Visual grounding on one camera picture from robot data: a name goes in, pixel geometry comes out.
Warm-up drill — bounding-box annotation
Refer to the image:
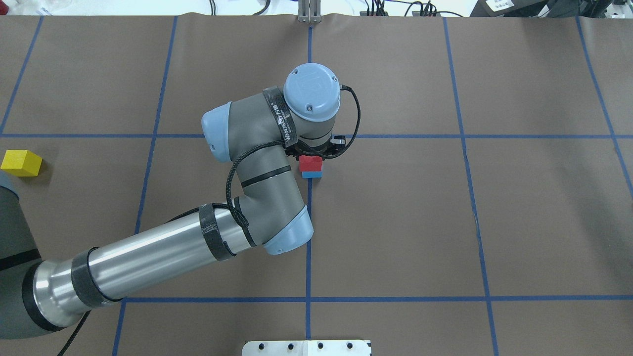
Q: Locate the aluminium frame post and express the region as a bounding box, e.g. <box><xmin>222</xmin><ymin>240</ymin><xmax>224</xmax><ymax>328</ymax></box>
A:
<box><xmin>297</xmin><ymin>0</ymin><xmax>322</xmax><ymax>24</ymax></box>

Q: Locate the white camera post base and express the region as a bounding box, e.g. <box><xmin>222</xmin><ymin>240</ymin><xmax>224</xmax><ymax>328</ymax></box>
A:
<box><xmin>241</xmin><ymin>340</ymin><xmax>372</xmax><ymax>356</ymax></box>

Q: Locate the red block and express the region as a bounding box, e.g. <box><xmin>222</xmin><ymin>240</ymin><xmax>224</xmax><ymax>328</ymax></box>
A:
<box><xmin>299</xmin><ymin>155</ymin><xmax>323</xmax><ymax>173</ymax></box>

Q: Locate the blue block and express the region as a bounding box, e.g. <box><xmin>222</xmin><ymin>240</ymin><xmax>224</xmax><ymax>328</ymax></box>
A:
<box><xmin>301</xmin><ymin>171</ymin><xmax>323</xmax><ymax>179</ymax></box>

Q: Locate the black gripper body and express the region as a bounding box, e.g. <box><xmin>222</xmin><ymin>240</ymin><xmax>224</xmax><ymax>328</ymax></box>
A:
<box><xmin>297</xmin><ymin>134</ymin><xmax>345</xmax><ymax>160</ymax></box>

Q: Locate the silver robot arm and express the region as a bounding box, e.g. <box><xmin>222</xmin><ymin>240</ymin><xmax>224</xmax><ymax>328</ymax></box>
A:
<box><xmin>0</xmin><ymin>63</ymin><xmax>353</xmax><ymax>339</ymax></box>

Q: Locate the yellow block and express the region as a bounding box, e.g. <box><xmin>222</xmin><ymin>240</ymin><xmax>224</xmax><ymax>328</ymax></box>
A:
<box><xmin>1</xmin><ymin>149</ymin><xmax>43</xmax><ymax>178</ymax></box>

